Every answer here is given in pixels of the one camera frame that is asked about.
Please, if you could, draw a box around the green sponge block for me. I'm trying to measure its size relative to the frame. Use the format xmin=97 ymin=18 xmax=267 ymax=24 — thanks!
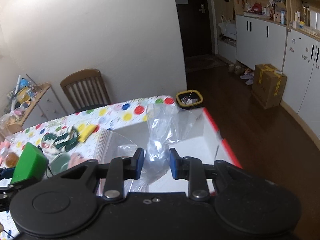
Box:
xmin=11 ymin=142 xmax=49 ymax=184

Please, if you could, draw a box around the pink mesh bath pouf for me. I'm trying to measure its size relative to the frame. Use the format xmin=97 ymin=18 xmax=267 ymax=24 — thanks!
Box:
xmin=68 ymin=153 xmax=87 ymax=168

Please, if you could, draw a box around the clear plastic bag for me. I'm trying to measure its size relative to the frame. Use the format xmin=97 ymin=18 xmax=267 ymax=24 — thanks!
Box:
xmin=130 ymin=104 xmax=197 ymax=193

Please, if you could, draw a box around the red white storage box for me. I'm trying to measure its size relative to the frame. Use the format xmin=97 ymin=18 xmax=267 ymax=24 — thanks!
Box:
xmin=93 ymin=105 xmax=239 ymax=193

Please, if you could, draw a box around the yellow sponge cloth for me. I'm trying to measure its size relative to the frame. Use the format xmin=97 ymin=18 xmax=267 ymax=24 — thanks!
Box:
xmin=78 ymin=124 xmax=98 ymax=143

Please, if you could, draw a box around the colourful polka dot tablecloth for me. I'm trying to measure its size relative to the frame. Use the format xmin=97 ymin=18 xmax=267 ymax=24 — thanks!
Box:
xmin=0 ymin=95 xmax=176 ymax=240

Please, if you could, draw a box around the mint green mug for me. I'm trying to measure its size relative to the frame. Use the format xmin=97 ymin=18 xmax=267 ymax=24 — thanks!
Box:
xmin=49 ymin=153 xmax=71 ymax=176

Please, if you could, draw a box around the green white patterned bag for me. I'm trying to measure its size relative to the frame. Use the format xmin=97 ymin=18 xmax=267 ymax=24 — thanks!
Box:
xmin=40 ymin=126 xmax=80 ymax=155

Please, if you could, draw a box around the yellow rimmed trash bin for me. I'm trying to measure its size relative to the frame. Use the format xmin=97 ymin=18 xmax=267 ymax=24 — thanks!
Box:
xmin=176 ymin=89 xmax=203 ymax=110

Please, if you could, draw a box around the wooden chair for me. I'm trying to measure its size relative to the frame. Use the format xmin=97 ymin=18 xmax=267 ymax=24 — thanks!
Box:
xmin=60 ymin=68 xmax=111 ymax=112

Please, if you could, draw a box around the white drawer side cabinet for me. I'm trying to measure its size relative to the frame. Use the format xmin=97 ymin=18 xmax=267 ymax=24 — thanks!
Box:
xmin=4 ymin=83 xmax=67 ymax=135

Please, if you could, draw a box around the brown cardboard box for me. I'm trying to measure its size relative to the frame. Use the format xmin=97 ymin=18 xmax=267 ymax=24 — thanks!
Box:
xmin=252 ymin=63 xmax=287 ymax=109

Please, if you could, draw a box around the dark entrance door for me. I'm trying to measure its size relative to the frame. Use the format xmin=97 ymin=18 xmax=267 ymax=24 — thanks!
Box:
xmin=175 ymin=0 xmax=213 ymax=66

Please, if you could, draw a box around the white wall cabinet unit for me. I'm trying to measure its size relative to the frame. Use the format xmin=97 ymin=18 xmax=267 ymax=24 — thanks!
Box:
xmin=227 ymin=0 xmax=319 ymax=134

